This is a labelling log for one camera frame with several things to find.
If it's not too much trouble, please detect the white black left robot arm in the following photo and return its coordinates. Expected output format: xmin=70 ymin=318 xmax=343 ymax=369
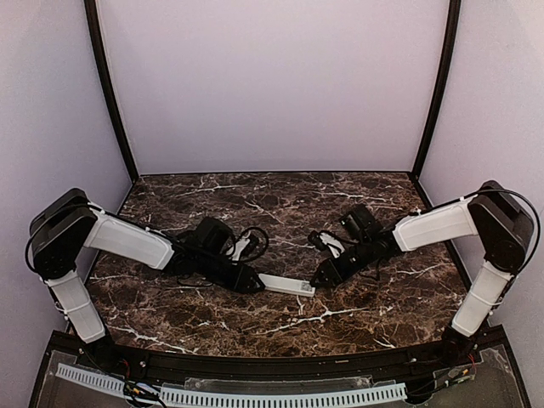
xmin=24 ymin=188 xmax=269 ymax=344

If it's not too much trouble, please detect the black front rail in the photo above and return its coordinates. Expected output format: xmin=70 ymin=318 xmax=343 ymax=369
xmin=114 ymin=342 xmax=444 ymax=382

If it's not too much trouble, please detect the white slotted cable duct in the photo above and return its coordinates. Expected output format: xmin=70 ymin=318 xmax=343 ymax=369
xmin=157 ymin=381 xmax=408 ymax=405
xmin=55 ymin=363 xmax=124 ymax=398

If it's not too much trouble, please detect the black frame post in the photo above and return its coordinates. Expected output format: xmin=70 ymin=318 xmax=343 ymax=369
xmin=411 ymin=0 xmax=462 ymax=180
xmin=83 ymin=0 xmax=139 ymax=184

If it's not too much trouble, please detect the black left frame post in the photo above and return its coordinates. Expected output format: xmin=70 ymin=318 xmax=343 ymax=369
xmin=83 ymin=0 xmax=139 ymax=184

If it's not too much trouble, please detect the white slotted cable duct left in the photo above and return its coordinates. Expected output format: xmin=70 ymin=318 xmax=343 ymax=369
xmin=55 ymin=363 xmax=124 ymax=398

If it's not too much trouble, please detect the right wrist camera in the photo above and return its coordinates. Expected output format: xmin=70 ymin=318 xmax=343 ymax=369
xmin=308 ymin=230 xmax=345 ymax=258

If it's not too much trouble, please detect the white slotted cable duct centre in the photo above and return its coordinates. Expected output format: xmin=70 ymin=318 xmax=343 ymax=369
xmin=157 ymin=381 xmax=408 ymax=405

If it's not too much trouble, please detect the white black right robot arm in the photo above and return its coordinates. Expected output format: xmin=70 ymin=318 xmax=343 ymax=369
xmin=309 ymin=180 xmax=542 ymax=338

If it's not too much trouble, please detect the white remote control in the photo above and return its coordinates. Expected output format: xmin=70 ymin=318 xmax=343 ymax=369
xmin=258 ymin=274 xmax=315 ymax=298

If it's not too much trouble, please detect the black right frame post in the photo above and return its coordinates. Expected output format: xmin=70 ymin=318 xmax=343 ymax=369
xmin=411 ymin=0 xmax=462 ymax=180

